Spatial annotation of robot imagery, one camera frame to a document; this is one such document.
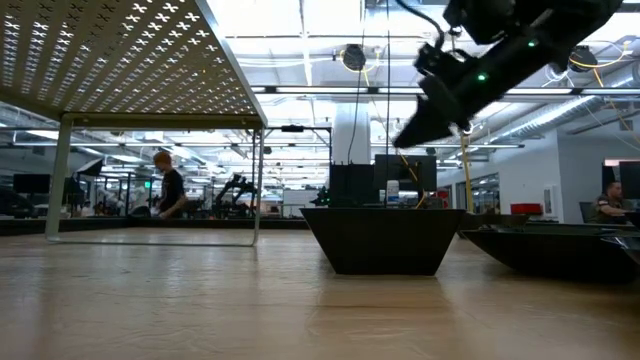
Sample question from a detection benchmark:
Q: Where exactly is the black background rig frame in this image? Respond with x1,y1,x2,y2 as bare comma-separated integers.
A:
259,124,334,221

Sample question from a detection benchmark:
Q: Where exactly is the green perforated metal shelf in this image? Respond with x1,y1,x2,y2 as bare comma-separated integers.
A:
0,0,269,247

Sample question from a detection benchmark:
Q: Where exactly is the black cabinet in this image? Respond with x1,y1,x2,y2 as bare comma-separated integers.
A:
328,162,376,208

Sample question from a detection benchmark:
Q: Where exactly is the person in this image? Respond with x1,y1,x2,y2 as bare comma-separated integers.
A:
151,150,190,221
587,180,632,225

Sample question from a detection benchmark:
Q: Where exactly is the black ceiling cable reel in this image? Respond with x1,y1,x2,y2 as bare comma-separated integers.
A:
341,43,368,73
568,44,599,74

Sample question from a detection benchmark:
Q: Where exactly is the red box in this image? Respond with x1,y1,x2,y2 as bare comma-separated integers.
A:
509,202,544,216

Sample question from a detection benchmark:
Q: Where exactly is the wavy square black plate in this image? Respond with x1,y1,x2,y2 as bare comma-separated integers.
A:
460,223,640,285

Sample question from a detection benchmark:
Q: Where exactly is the black aluminium table frame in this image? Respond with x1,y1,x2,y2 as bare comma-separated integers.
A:
0,214,640,239

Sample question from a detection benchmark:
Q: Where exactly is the stack of black trays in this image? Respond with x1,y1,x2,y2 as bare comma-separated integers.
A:
455,212,532,239

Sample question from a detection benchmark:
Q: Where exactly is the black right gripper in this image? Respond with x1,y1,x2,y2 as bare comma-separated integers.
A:
392,29,557,150

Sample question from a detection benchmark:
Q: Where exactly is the yellow cable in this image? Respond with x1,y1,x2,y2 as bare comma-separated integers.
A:
458,130,475,215

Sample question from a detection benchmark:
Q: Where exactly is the leaf-shaped black plate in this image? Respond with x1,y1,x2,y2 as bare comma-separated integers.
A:
298,206,467,277

